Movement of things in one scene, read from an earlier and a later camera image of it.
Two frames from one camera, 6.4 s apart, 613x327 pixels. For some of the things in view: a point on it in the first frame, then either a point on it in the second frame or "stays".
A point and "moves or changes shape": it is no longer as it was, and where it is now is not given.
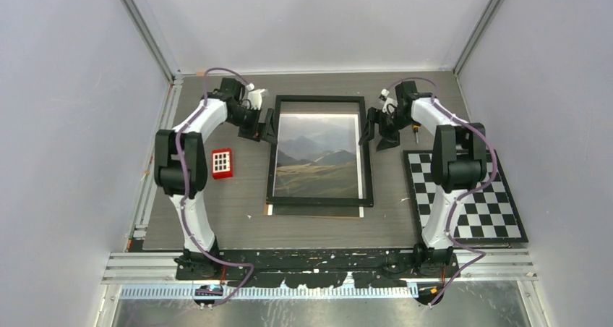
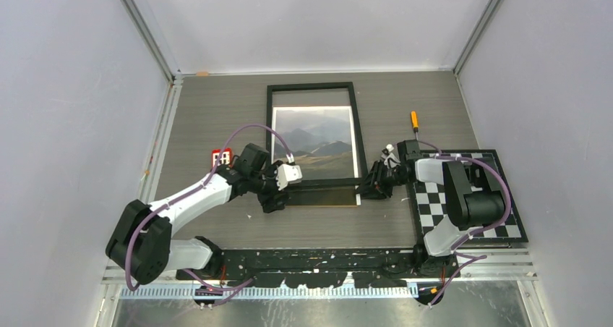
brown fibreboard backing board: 337,211 to 322,197
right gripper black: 374,116 to 368,187
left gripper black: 259,131 to 269,202
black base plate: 318,268 stays
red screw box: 222,165 stays
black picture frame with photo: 317,159 moves or changes shape
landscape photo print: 318,155 moves or changes shape
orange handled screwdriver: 416,127 stays
